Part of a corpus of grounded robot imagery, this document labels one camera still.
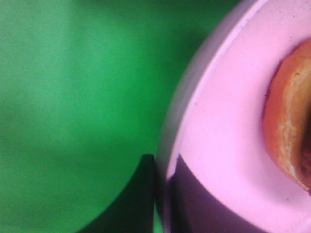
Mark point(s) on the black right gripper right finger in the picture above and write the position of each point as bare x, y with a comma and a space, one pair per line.
195, 210

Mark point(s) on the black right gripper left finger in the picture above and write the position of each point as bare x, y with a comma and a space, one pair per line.
133, 209

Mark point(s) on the pink round plate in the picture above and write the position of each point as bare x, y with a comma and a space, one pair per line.
214, 121

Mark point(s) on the burger with lettuce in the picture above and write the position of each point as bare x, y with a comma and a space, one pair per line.
286, 118

